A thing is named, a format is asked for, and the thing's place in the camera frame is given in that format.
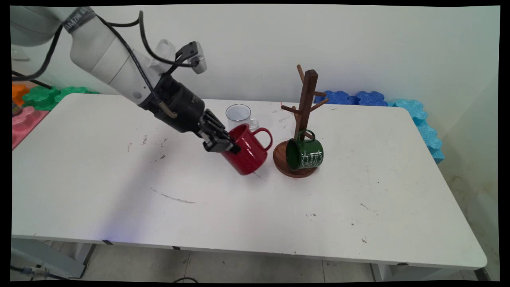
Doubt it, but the dark blue foam floor tile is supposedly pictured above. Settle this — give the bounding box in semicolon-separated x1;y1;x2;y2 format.
354;91;388;107
315;90;354;105

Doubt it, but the black camera cable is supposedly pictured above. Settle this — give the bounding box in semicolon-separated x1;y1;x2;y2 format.
137;11;198;68

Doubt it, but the grey table leg frame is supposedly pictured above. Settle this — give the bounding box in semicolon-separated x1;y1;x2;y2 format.
11;238;96;279

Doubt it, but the green enamel mug white print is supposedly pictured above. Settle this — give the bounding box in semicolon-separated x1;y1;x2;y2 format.
285;129;324;172

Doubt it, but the orange foam floor tile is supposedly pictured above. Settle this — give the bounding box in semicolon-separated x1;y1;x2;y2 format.
12;84;31;106

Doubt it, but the red ceramic mug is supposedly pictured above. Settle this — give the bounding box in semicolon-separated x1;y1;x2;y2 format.
220;123;274;176

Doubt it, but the dark wooden mug tree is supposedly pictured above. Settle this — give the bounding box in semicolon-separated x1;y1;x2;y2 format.
273;65;330;179

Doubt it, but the white table leg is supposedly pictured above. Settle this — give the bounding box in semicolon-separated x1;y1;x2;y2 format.
370;263;453;282

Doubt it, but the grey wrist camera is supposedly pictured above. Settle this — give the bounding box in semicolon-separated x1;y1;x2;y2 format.
175;41;208;75

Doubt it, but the grey velcro strap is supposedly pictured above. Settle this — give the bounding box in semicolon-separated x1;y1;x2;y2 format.
61;7;96;33

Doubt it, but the thick black hanging cable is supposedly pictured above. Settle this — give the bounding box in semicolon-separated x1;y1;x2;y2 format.
12;25;64;80

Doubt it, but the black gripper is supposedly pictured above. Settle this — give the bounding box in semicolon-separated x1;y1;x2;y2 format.
139;75;242;155

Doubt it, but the black cable with beige tip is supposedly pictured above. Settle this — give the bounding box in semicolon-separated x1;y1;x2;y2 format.
95;15;178;119

